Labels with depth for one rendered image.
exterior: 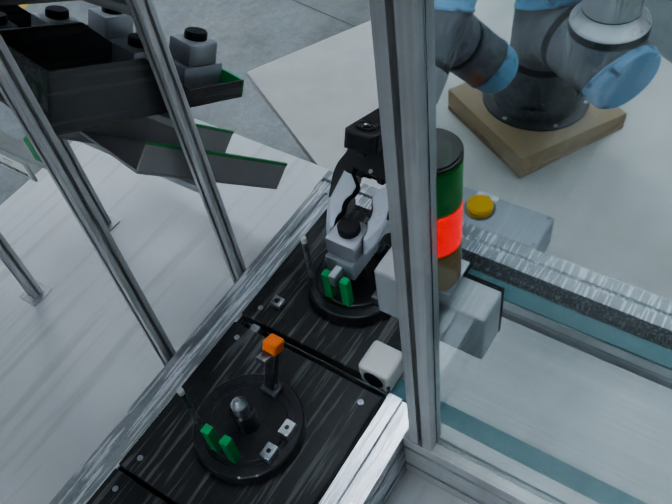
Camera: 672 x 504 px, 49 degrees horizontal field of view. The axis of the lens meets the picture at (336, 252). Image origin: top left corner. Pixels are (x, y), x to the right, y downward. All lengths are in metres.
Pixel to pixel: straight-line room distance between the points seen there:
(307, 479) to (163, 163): 0.43
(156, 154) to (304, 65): 0.70
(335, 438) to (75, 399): 0.44
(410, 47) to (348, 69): 1.12
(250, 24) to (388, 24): 2.90
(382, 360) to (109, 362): 0.46
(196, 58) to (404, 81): 0.56
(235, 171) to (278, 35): 2.19
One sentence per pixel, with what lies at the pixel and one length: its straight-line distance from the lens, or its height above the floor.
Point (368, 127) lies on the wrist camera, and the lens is 0.89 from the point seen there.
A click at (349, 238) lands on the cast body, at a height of 1.09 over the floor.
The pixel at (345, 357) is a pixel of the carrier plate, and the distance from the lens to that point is 0.98.
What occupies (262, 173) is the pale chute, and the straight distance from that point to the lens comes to 1.12.
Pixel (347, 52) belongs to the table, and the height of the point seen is 0.86.
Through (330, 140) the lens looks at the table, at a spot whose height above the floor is 0.86.
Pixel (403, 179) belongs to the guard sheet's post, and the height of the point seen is 1.41.
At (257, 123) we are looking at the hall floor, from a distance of 2.83.
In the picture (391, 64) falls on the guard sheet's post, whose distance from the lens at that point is 0.48.
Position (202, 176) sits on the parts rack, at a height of 1.15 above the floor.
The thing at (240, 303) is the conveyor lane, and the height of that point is 0.96.
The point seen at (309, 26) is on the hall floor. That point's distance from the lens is 3.26.
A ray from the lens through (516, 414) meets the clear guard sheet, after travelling 0.77.
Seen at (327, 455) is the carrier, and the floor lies 0.97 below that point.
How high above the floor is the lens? 1.81
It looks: 51 degrees down
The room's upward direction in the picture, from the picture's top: 11 degrees counter-clockwise
